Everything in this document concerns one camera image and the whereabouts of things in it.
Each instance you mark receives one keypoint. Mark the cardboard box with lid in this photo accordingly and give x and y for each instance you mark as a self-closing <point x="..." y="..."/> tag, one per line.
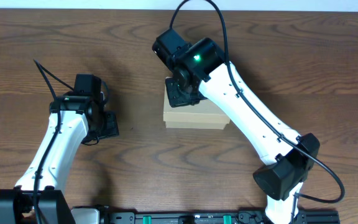
<point x="204" y="115"/>

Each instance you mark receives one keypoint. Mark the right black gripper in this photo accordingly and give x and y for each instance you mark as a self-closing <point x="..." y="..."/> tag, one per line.
<point x="174" y="102"/>

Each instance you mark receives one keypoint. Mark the black mounting rail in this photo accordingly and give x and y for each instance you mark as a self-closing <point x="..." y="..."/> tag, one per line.
<point x="197" y="217"/>

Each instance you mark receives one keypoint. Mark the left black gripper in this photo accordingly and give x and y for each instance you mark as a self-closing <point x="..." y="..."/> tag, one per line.
<point x="112" y="129"/>

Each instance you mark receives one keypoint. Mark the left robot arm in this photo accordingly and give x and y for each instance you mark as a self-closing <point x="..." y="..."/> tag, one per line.
<point x="76" y="118"/>

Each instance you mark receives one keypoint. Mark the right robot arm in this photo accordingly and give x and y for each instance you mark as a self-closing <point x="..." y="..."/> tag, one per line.
<point x="199" y="73"/>

